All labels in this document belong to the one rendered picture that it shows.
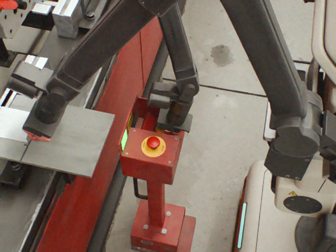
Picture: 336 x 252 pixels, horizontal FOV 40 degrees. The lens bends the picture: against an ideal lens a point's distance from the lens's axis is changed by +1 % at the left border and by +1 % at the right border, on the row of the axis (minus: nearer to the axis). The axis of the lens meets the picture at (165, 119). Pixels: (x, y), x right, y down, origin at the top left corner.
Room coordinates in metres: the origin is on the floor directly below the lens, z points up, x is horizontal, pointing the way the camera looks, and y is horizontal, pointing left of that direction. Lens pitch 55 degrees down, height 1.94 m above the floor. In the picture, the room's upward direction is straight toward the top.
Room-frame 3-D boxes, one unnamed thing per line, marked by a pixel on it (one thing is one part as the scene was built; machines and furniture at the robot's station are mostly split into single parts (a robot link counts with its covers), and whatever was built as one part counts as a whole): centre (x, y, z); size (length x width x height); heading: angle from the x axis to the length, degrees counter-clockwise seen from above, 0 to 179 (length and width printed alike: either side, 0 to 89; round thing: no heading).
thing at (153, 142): (0.72, 0.04, 0.79); 0.04 x 0.04 x 0.04
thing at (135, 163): (0.77, 0.04, 0.75); 0.20 x 0.16 x 0.18; 167
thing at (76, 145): (0.62, 0.28, 1.00); 0.26 x 0.18 x 0.01; 76
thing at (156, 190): (0.77, 0.04, 0.39); 0.05 x 0.05 x 0.54; 77
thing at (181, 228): (0.76, 0.01, 0.06); 0.25 x 0.20 x 0.12; 77
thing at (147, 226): (0.77, 0.04, 0.13); 0.10 x 0.10 x 0.01; 77
